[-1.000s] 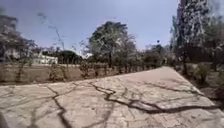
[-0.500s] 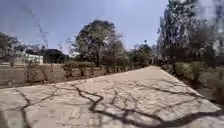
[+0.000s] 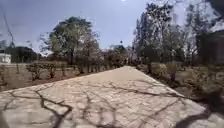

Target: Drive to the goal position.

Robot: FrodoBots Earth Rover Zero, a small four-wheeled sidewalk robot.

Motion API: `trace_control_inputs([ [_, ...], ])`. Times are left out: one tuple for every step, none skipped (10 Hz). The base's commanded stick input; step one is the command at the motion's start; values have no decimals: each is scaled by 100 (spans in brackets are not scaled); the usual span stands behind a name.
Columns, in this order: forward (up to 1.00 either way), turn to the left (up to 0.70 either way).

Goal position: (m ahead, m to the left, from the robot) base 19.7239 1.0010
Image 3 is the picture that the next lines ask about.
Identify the small white building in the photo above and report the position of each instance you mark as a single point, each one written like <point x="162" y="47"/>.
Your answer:
<point x="4" y="58"/>

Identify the pale brick path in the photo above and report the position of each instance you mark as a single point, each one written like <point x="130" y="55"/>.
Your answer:
<point x="116" y="96"/>

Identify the row of tall trees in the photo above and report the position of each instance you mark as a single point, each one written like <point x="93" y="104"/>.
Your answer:
<point x="156" y="36"/>

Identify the row of low bushes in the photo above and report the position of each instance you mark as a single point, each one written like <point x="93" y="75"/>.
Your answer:
<point x="51" y="68"/>

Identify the bare brown dirt ground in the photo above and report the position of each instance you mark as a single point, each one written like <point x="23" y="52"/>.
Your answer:
<point x="16" y="78"/>
<point x="196" y="80"/>

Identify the low pale bushes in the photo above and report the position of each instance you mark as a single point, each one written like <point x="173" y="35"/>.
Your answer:
<point x="160" y="69"/>

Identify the large green leafy tree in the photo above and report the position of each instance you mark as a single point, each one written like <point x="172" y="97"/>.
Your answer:
<point x="71" y="40"/>

